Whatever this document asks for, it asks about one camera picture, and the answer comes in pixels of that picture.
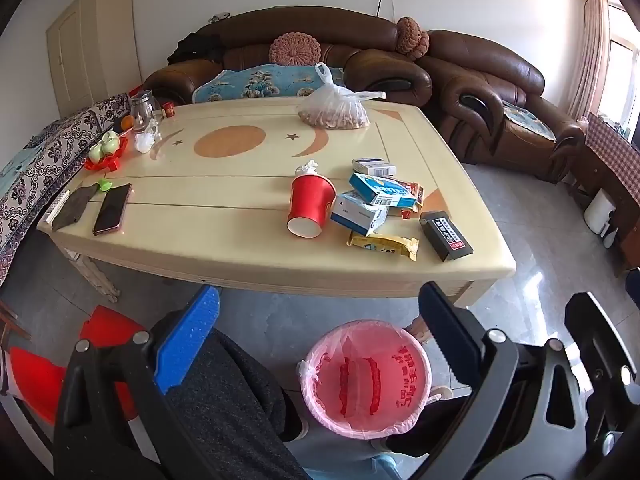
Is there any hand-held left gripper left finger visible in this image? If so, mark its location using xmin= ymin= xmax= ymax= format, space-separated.
xmin=52 ymin=285 xmax=222 ymax=480

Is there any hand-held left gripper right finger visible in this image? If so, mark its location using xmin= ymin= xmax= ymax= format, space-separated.
xmin=415 ymin=281 xmax=583 ymax=480

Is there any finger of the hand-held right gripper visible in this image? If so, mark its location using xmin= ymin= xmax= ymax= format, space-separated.
xmin=564 ymin=291 xmax=640 ymax=461

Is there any pink lined trash bin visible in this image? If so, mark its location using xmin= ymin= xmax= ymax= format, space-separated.
xmin=297 ymin=320 xmax=433 ymax=442

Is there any black rectangular box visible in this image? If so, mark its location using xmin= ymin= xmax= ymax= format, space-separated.
xmin=419 ymin=210 xmax=474 ymax=262

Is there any yellow snack wrapper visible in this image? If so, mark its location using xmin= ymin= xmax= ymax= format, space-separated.
xmin=347 ymin=231 xmax=420 ymax=262

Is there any white and blue box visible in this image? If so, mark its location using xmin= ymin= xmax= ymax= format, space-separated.
xmin=330 ymin=191 xmax=390 ymax=237

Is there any blue cartoon medicine box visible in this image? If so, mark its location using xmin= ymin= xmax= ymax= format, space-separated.
xmin=348 ymin=172 xmax=420 ymax=208

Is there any red paper cup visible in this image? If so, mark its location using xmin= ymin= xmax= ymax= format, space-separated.
xmin=286 ymin=174 xmax=337 ymax=237

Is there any person's left leg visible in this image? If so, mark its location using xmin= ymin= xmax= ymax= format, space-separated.
xmin=165 ymin=327 xmax=307 ymax=480

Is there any white round appliance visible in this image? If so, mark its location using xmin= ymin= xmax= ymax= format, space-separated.
xmin=584 ymin=190 xmax=617 ymax=235

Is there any cream wooden coffee table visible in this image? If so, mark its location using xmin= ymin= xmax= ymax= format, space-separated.
xmin=37 ymin=95 xmax=517 ymax=308

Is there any red playing card box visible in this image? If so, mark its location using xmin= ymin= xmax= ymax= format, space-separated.
xmin=400 ymin=183 xmax=426 ymax=220

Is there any smartphone with pink edge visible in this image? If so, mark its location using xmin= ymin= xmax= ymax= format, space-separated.
xmin=92 ymin=183 xmax=133 ymax=237

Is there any red plastic stool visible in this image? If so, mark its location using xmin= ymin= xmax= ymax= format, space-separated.
xmin=0 ymin=305 xmax=148 ymax=426

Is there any black wallet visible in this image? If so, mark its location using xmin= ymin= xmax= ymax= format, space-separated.
xmin=51 ymin=183 xmax=101 ymax=232

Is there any red checkered cloth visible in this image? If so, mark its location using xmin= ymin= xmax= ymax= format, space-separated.
xmin=585 ymin=112 xmax=640 ymax=211

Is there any white medicine box blue stripe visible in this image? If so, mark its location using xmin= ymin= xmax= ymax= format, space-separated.
xmin=352 ymin=157 xmax=397 ymax=178

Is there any white remote control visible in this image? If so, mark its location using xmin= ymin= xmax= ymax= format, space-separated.
xmin=42 ymin=190 xmax=71 ymax=225

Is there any red fruit tray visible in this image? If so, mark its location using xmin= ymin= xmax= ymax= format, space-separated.
xmin=82 ymin=132 xmax=130 ymax=171

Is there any loose white tissue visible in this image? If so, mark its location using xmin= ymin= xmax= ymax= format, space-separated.
xmin=132 ymin=120 xmax=163 ymax=153

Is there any green ceramic tea set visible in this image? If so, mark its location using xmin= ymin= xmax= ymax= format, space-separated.
xmin=89 ymin=130 xmax=122 ymax=163

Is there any patterned armchair seat cover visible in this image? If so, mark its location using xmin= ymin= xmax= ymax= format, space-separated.
xmin=502 ymin=100 xmax=557 ymax=143

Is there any black and white patterned blanket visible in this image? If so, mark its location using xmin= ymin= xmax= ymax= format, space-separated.
xmin=0 ymin=92 xmax=133 ymax=286

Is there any glass jar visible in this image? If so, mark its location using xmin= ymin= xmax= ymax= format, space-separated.
xmin=131 ymin=90 xmax=162 ymax=131

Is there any plastic bag of peanuts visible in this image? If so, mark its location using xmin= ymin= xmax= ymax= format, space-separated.
xmin=297 ymin=62 xmax=387 ymax=131

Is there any blue floral seat cover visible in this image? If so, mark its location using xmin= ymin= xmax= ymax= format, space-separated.
xmin=194 ymin=65 xmax=348 ymax=106

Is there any window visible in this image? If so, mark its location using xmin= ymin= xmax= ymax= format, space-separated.
xmin=597 ymin=0 xmax=640 ymax=146

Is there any brown leather armchair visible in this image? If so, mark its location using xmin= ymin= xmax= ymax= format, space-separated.
xmin=417 ymin=30 xmax=586 ymax=183

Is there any black cloth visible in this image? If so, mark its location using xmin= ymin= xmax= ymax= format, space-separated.
xmin=167 ymin=32 xmax=223 ymax=65

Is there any beige curtain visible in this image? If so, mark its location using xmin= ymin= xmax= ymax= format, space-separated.
xmin=570 ymin=0 xmax=608 ymax=121

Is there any round pink knitted cushion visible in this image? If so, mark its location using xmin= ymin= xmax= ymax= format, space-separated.
xmin=270 ymin=32 xmax=322 ymax=67
xmin=396 ymin=16 xmax=431 ymax=61

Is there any cream wooden cabinet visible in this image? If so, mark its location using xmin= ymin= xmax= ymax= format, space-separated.
xmin=46 ymin=0 xmax=143 ymax=118

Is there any brown leather sofa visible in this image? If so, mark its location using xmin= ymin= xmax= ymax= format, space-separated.
xmin=144 ymin=7 xmax=433 ymax=108

